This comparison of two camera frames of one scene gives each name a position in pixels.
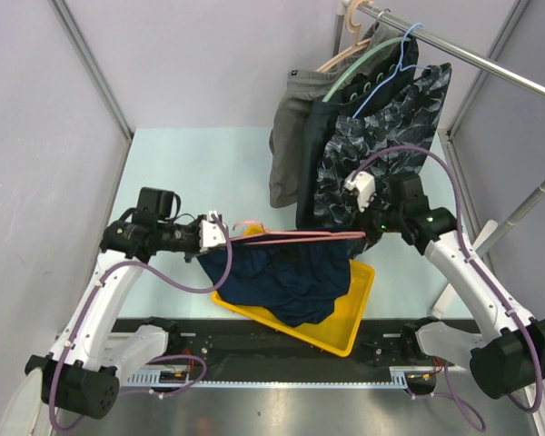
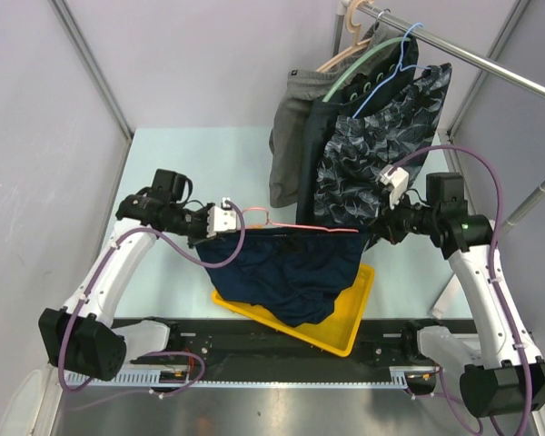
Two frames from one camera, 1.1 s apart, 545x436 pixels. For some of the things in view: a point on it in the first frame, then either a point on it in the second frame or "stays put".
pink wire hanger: [327, 234] to [265, 210]
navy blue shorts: [294, 282] stays put
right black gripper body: [378, 219] to [408, 218]
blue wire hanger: [400, 68] stays put
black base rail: [209, 344] stays put
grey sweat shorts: [298, 91] stays put
